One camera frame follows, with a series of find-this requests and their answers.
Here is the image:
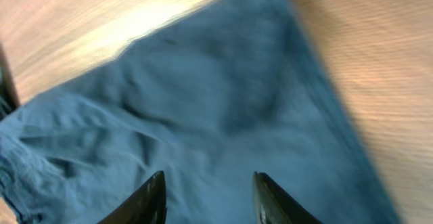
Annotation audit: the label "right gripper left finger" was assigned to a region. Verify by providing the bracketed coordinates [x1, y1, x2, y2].
[98, 171, 167, 224]

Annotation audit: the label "navy blue shorts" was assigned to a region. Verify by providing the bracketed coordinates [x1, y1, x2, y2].
[1, 0, 399, 223]

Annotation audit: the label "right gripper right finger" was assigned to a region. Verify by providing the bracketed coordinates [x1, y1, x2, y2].
[252, 172, 321, 224]

